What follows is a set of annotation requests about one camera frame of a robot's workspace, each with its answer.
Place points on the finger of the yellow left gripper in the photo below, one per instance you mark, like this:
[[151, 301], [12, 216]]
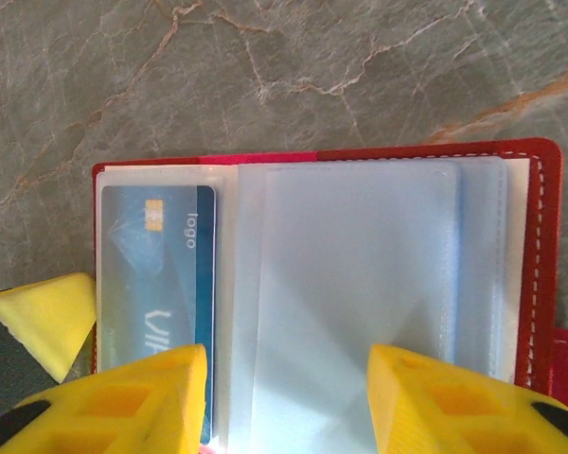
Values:
[[42, 312]]

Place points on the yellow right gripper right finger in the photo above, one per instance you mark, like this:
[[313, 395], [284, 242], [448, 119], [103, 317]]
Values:
[[454, 411]]

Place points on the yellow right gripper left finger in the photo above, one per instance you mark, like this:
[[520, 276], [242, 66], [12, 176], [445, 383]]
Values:
[[123, 411]]

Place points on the blue VIP credit card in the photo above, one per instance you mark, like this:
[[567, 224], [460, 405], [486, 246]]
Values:
[[156, 265]]

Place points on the red card holder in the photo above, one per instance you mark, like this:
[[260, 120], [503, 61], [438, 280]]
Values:
[[360, 260]]

